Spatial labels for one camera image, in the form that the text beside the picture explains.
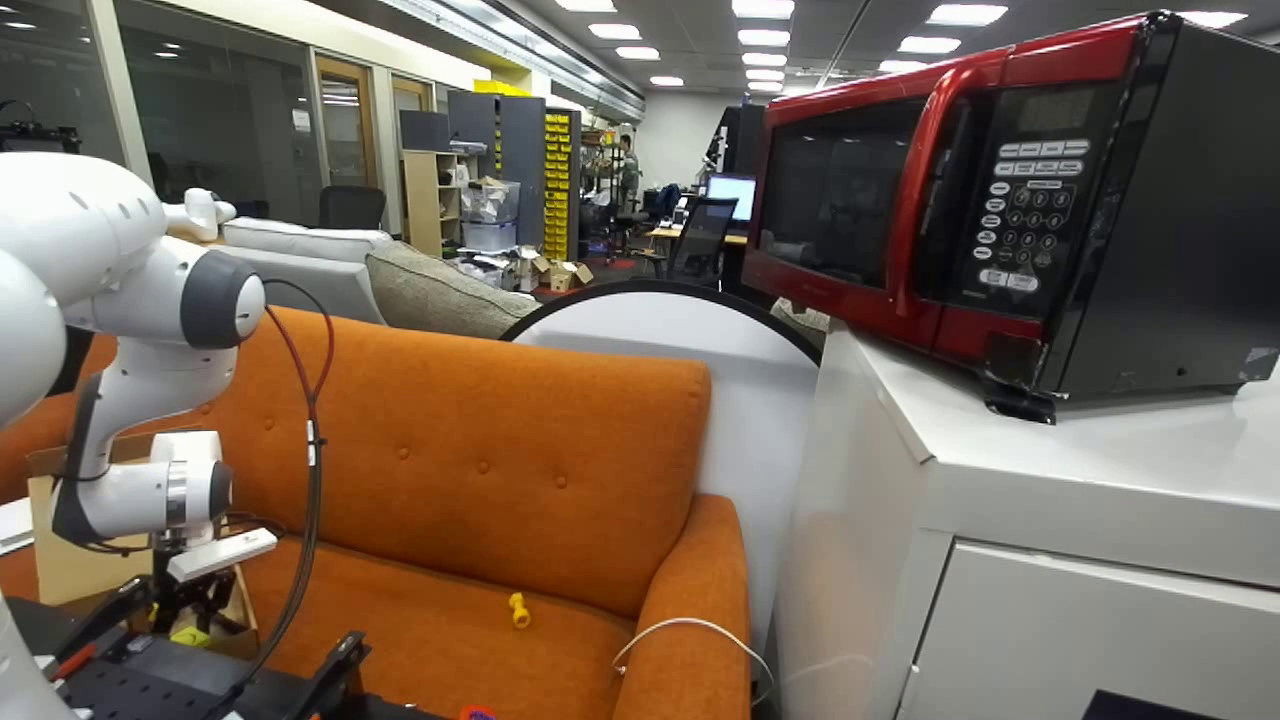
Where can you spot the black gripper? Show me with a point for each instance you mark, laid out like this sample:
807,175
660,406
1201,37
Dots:
168,593

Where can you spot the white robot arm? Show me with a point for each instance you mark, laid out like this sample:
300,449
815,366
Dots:
82,226

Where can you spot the black perforated mounting board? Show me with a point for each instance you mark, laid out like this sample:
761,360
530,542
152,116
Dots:
145,687

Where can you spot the small yellow toy dumbbell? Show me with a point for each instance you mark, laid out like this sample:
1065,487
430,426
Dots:
519,610

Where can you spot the white low furniture piece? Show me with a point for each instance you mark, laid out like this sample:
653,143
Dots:
304,260

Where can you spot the orange fabric sofa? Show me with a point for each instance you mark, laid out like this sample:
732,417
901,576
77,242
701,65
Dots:
505,441

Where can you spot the grey cushion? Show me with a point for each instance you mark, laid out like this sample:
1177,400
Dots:
442,294

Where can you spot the wooden shelf unit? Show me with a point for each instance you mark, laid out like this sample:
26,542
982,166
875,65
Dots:
427,201

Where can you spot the yellow black sign pillar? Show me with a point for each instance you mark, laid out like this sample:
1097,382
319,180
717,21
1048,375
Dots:
556,187

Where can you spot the round white panel black rim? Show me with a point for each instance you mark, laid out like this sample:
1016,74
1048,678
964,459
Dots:
744,400

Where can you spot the background laptop screen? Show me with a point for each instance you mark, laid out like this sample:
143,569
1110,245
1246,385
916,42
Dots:
730,197

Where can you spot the rectangular ceiling light panel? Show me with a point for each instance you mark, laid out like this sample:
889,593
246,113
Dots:
964,12
613,30
929,45
765,37
761,8

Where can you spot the white cabinet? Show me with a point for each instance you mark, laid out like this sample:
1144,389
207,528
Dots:
1065,507

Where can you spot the red microwave oven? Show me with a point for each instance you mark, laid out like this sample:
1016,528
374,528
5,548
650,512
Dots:
1201,201

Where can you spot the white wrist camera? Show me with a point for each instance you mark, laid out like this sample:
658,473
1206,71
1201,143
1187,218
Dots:
221,553

